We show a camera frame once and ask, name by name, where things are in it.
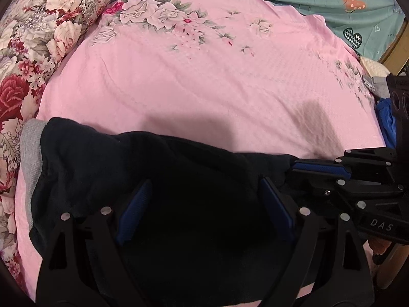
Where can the person's right hand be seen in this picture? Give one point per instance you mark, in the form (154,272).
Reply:
(380,248)

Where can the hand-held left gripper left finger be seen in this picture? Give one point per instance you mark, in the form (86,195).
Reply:
(134,211)

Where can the pink floral bedsheet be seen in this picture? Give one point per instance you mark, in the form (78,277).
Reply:
(191,86)

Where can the red floral quilt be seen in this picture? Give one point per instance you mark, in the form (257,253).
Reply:
(32,54)

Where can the dark navy pants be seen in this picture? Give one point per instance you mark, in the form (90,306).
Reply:
(191,230)

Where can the grey garment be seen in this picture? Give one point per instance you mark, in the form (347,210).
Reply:
(378,86)

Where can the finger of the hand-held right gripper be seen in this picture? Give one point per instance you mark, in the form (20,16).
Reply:
(319,167)
(316,184)

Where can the light grey cloth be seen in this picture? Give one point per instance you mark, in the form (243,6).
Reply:
(30,166)

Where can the grey white clothes pile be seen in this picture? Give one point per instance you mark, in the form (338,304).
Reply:
(374,67)

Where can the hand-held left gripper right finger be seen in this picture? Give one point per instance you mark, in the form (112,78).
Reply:
(276,211)

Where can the blue garment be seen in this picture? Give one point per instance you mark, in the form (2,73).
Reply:
(386,121)

